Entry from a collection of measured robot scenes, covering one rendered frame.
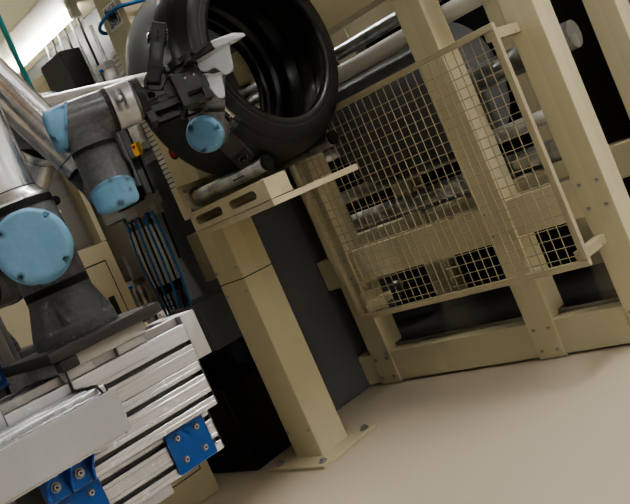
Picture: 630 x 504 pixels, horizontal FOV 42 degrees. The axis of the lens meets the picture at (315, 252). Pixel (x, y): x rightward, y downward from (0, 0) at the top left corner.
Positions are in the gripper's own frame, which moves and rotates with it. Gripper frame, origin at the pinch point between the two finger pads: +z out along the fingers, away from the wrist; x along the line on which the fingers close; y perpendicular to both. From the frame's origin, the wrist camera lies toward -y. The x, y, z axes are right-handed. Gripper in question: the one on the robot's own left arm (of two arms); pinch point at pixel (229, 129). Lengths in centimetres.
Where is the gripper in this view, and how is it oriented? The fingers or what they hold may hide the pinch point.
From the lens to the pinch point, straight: 204.4
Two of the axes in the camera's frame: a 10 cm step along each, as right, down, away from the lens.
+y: -6.9, -7.1, -1.6
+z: 0.0, -2.3, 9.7
